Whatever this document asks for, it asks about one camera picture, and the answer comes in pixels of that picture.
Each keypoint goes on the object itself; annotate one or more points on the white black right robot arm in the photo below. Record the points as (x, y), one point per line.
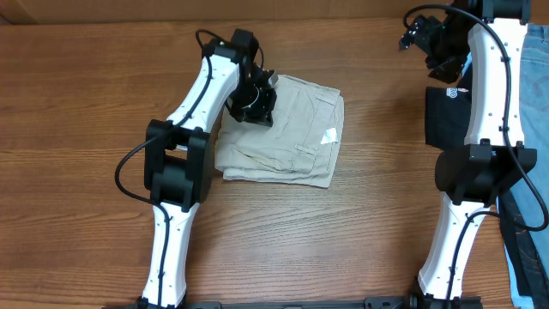
(493, 156)

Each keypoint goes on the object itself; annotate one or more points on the beige khaki shorts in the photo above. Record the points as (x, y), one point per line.
(302, 145)

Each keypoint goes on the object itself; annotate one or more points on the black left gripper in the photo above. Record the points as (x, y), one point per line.
(262, 113)

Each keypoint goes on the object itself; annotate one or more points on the brown cardboard backboard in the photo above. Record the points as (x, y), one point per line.
(106, 11)

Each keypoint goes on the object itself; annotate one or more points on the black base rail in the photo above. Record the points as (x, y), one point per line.
(384, 302)

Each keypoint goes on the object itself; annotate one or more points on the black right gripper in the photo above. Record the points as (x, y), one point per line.
(418, 35)

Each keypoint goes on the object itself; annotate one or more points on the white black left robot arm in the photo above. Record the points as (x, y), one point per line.
(179, 160)

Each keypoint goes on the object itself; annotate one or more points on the black printed t-shirt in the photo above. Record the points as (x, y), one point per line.
(447, 112)

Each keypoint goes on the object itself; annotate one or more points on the blue denim jeans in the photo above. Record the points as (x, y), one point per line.
(527, 252)

